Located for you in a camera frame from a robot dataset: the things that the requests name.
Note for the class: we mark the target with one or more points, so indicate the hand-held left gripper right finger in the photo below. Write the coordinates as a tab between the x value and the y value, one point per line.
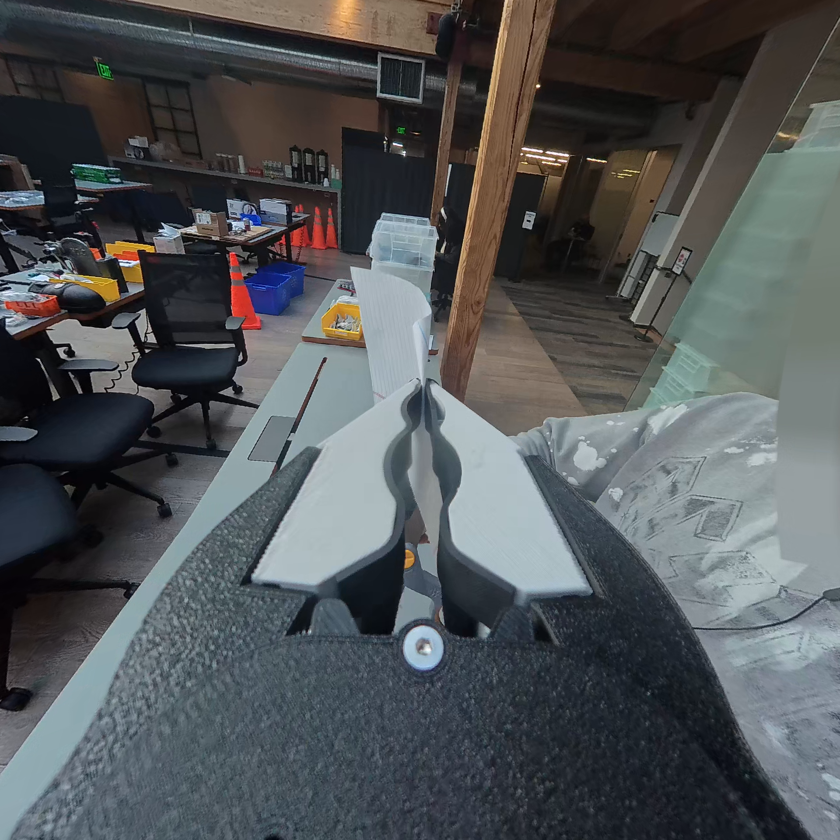
505	525

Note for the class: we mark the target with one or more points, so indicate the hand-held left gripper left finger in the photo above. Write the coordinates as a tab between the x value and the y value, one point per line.
334	512

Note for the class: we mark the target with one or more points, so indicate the grey scissors orange pivot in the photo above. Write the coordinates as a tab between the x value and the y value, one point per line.
409	558

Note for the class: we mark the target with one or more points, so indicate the white lined paper sheet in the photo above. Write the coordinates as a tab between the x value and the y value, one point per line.
390	328

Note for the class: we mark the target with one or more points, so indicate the person's right forearm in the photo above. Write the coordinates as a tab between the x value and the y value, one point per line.
558	453

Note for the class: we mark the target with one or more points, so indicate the grey desk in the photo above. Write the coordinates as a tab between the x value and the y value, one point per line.
216	525

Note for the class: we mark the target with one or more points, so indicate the cluttered work desk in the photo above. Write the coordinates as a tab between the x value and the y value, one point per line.
111	308

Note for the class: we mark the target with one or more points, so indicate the yellow parts bin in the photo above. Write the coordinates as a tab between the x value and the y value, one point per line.
331	331

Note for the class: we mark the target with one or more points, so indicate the wood-edged side table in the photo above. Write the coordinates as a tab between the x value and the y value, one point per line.
313	328

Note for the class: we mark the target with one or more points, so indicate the person's grey sweatshirt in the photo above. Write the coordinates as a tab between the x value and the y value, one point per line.
689	558

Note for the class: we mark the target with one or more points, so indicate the small red black packet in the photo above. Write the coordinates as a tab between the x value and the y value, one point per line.
344	287

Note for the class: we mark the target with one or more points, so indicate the blue recycling bin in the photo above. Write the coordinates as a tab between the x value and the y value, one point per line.
295	275
266	295

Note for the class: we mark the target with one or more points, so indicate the large orange traffic cone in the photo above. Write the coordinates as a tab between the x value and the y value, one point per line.
243	302

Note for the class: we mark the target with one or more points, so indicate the black mesh office chair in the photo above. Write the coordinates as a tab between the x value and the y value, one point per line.
187	295

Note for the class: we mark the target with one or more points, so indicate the dark office chair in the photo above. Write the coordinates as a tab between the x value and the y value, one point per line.
446	262

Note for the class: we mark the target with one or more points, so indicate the clear plastic drawer unit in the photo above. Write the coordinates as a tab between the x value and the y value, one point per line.
403	243

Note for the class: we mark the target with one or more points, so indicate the small orange traffic cone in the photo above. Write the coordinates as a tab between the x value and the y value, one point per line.
331	233
300	229
318	233

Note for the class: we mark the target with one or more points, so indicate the wooden work table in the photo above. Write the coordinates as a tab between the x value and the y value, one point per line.
262	233

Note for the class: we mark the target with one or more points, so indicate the cardboard box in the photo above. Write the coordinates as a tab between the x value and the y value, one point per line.
208	223

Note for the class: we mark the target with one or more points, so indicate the floor sign stand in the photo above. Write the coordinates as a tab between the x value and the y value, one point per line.
684	259

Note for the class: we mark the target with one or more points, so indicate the long yellow bin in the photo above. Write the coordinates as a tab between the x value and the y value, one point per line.
98	289
131	253

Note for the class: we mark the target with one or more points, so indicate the wooden pillar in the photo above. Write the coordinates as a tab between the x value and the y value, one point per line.
499	197
448	131

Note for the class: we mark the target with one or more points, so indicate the black curtain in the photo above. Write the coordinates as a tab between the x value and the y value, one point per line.
367	184

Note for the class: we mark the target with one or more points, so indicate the white whiteboard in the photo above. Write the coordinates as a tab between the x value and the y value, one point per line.
663	233

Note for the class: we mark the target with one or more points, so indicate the black domed object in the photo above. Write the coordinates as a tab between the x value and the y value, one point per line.
75	300

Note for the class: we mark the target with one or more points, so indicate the orange tray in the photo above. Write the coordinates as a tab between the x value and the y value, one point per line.
33	307

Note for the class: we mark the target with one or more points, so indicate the black partition panel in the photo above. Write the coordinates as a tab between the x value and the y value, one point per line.
52	131

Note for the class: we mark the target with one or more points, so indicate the long wall counter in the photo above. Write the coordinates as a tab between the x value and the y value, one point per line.
197	172

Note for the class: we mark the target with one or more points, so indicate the white wall vent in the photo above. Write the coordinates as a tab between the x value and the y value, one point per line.
401	77

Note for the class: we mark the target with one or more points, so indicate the grey ceiling duct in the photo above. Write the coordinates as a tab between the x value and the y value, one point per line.
197	49

